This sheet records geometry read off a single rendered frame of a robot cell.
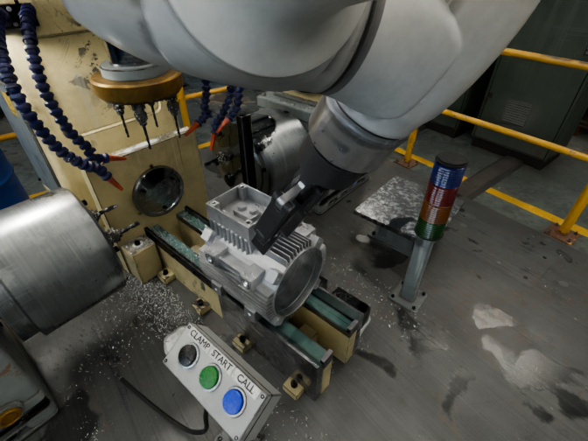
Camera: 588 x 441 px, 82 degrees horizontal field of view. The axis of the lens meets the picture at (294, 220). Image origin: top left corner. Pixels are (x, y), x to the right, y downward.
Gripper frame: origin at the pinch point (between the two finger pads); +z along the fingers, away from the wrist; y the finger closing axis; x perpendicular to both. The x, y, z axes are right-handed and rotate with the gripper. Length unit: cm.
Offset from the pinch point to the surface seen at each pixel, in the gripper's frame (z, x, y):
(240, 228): 10.9, -6.1, -1.1
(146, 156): 32, -41, -6
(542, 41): 27, -4, -322
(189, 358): 10.9, 5.9, 18.9
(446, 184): -5.2, 13.0, -33.4
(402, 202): 25, 12, -59
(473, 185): 107, 47, -245
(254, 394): 4.7, 15.1, 16.5
